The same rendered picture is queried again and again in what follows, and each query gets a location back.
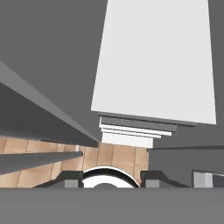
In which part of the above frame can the dark grey cupboard run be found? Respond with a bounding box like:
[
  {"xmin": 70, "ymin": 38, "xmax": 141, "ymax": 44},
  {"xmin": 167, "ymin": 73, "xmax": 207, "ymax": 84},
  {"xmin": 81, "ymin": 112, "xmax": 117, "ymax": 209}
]
[{"xmin": 0, "ymin": 59, "xmax": 102, "ymax": 148}]

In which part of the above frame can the dark grey low cupboard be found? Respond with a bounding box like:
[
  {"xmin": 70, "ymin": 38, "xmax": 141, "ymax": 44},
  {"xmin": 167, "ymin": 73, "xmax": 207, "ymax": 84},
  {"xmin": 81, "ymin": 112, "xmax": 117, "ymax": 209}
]
[{"xmin": 148, "ymin": 144, "xmax": 224, "ymax": 189}]

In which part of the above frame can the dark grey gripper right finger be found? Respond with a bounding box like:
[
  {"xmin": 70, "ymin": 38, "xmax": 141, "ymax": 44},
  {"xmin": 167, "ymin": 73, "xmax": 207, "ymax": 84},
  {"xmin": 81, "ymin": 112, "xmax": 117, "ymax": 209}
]
[{"xmin": 139, "ymin": 170, "xmax": 191, "ymax": 189}]

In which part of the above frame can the white and black round thing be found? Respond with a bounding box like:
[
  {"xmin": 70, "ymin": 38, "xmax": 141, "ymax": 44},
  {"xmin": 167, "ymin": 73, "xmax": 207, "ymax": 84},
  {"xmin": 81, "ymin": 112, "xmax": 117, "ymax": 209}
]
[{"xmin": 81, "ymin": 165, "xmax": 141, "ymax": 189}]

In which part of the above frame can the white tall cabinet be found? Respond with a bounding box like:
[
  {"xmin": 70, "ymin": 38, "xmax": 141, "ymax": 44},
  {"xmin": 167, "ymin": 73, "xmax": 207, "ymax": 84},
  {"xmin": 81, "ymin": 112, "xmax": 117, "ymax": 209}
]
[{"xmin": 90, "ymin": 0, "xmax": 217, "ymax": 149}]

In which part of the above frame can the pale grey small box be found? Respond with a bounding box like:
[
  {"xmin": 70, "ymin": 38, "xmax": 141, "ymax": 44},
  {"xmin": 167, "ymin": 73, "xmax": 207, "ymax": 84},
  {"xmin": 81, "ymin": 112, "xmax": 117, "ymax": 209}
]
[{"xmin": 192, "ymin": 171, "xmax": 224, "ymax": 189}]

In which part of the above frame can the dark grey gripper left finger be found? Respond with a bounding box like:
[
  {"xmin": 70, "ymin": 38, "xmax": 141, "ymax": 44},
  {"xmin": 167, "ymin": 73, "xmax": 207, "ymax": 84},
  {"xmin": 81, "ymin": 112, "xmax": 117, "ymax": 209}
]
[{"xmin": 32, "ymin": 170, "xmax": 85, "ymax": 189}]

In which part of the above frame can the dark grey long panel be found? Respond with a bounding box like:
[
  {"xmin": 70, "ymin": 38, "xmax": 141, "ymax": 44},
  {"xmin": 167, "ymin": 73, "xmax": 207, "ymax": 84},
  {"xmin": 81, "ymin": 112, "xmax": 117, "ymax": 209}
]
[{"xmin": 0, "ymin": 150, "xmax": 85, "ymax": 177}]

